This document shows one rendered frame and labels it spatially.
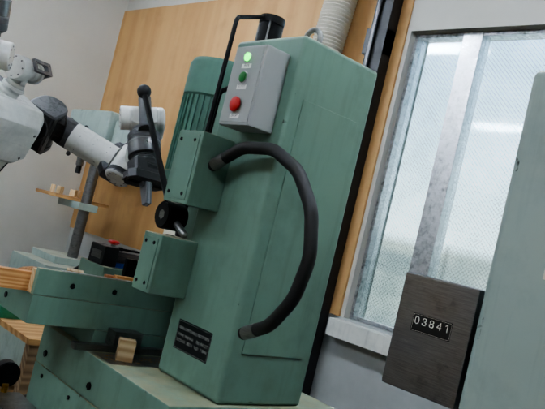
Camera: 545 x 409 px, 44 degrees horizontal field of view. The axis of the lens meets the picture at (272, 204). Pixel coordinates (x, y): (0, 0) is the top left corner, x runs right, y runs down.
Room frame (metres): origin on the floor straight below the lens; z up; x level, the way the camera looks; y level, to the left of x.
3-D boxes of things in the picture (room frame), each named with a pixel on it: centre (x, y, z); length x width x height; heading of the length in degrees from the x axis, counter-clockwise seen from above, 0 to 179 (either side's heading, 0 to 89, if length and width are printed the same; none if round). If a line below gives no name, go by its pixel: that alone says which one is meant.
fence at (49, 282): (1.60, 0.21, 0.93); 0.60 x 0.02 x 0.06; 130
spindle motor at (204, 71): (1.66, 0.19, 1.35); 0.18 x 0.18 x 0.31
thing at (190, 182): (1.40, 0.17, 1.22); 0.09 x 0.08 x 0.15; 40
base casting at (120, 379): (1.57, 0.11, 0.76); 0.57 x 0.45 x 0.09; 40
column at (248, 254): (1.44, 0.00, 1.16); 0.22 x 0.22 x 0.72; 40
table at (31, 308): (1.71, 0.30, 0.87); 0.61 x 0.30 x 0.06; 130
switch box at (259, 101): (1.33, 0.09, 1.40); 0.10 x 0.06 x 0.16; 40
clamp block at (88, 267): (1.77, 0.35, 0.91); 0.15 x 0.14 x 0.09; 130
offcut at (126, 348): (1.46, 0.23, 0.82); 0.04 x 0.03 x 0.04; 105
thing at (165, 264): (1.42, 0.19, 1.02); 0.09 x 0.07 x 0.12; 130
